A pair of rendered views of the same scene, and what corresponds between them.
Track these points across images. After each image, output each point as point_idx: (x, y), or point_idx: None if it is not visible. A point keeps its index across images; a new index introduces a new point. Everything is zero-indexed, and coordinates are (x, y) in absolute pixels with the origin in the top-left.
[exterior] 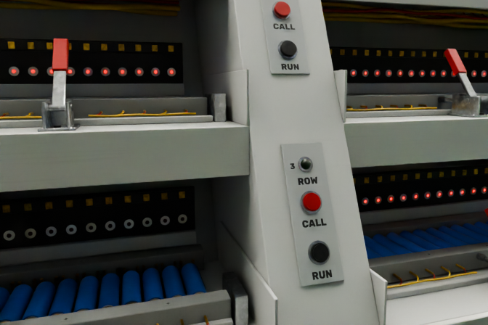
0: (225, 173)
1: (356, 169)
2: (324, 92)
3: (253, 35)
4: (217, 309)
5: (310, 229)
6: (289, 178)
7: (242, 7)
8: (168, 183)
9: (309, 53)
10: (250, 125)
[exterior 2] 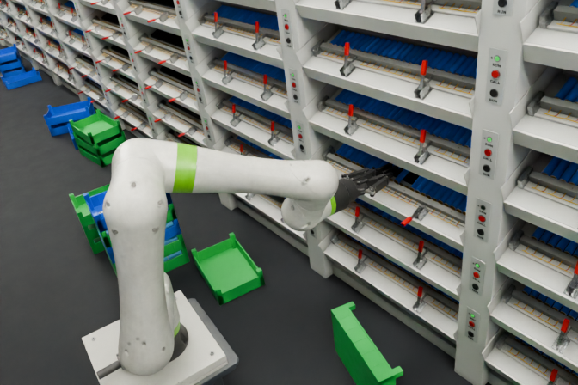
0: (463, 193)
1: None
2: (498, 188)
3: (475, 157)
4: (463, 222)
5: (479, 224)
6: (476, 208)
7: (473, 145)
8: None
9: (496, 172)
10: (468, 186)
